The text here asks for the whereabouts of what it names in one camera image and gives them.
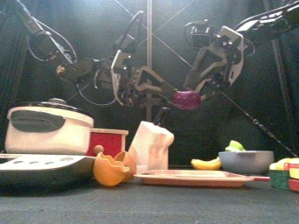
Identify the purple toy eggplant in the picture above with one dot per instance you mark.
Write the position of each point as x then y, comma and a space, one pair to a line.
186, 100

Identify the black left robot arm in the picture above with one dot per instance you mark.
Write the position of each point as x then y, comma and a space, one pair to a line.
43, 43

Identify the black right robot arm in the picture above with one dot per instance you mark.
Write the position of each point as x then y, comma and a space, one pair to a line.
269, 22

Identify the grey toy stove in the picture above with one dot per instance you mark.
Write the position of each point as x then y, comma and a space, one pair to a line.
43, 167

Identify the white toy knife block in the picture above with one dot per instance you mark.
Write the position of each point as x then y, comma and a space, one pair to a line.
151, 148

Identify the red wooden box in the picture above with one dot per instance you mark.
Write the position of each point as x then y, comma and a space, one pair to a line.
107, 141

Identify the black pot lid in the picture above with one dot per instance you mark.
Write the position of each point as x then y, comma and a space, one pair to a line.
51, 104

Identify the green toy vegetable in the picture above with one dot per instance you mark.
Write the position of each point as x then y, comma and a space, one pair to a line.
235, 145

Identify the small wooden knob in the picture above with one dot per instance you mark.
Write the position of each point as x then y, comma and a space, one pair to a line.
98, 149

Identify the orange cracked eggshell half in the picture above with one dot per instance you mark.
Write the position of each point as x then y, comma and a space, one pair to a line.
130, 164
108, 172

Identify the yellow toy banana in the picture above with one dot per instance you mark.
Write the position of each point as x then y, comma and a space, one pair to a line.
206, 165

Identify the white toy cooking pot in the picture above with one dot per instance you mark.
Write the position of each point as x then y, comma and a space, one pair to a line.
48, 131

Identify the grey toy bowl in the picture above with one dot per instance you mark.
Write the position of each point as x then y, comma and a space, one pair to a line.
246, 162

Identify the pink rectangular tray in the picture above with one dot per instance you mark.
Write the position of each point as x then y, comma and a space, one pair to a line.
194, 177

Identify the yellow toy food piece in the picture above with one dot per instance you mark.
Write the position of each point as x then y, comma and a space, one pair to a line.
290, 166

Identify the green toy block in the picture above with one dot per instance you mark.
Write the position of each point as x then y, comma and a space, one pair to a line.
279, 179

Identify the red toy block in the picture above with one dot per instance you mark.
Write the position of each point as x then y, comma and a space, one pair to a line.
294, 185

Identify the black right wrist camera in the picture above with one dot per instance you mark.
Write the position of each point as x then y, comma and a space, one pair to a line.
200, 36

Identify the diagonal frame brace rod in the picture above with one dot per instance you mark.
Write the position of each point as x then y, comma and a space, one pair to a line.
257, 122

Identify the metal frame pole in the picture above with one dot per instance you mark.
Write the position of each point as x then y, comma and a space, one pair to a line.
148, 23

